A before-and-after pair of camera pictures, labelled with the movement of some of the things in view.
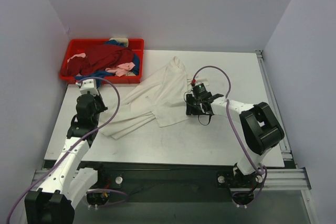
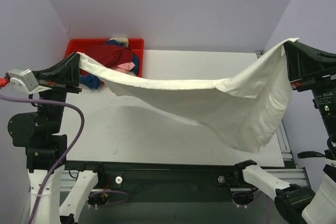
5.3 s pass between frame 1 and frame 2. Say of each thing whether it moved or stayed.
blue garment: stayed
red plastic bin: stayed
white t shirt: moved
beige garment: stayed
